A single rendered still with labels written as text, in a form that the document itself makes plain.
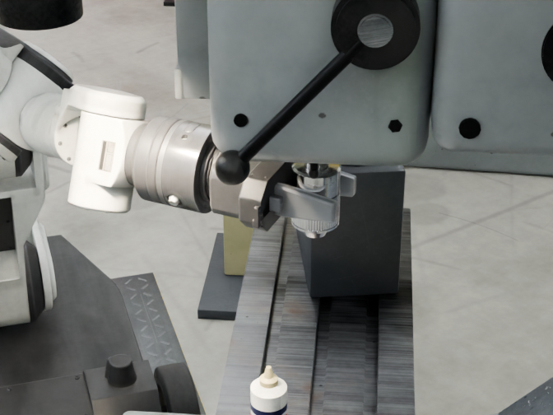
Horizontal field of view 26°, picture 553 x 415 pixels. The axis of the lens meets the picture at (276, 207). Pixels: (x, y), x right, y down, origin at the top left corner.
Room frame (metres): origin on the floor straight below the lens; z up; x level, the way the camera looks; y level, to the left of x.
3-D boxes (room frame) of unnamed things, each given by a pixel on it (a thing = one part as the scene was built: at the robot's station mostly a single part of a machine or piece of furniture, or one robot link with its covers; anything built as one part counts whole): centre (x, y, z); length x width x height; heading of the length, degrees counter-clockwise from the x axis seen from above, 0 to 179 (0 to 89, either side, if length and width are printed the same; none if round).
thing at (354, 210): (1.44, -0.09, 1.00); 0.22 x 0.12 x 0.20; 5
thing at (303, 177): (1.01, -0.04, 1.26); 0.05 x 0.05 x 0.01
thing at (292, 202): (0.99, -0.02, 1.24); 0.06 x 0.02 x 0.03; 67
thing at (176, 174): (1.05, 0.05, 1.24); 0.13 x 0.12 x 0.10; 157
